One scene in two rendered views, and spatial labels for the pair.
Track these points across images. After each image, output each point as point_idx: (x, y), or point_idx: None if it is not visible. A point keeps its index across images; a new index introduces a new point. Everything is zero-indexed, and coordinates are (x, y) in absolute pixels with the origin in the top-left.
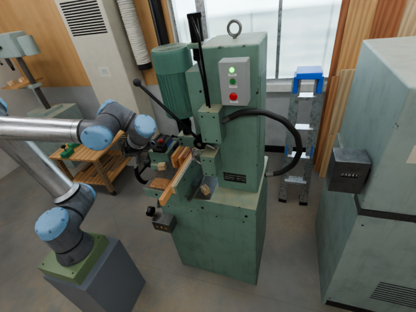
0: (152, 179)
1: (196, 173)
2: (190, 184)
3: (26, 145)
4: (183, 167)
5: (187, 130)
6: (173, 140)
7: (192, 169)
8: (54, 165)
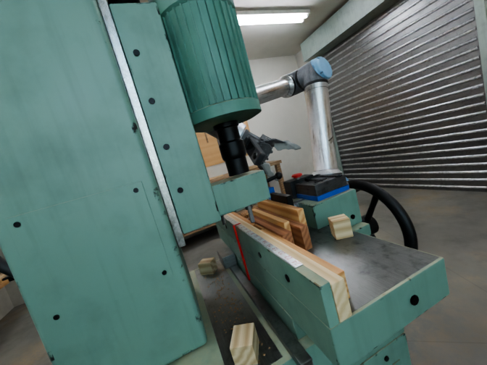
0: None
1: (238, 256)
2: (228, 245)
3: (310, 111)
4: (230, 214)
5: None
6: (318, 201)
7: (229, 234)
8: (319, 140)
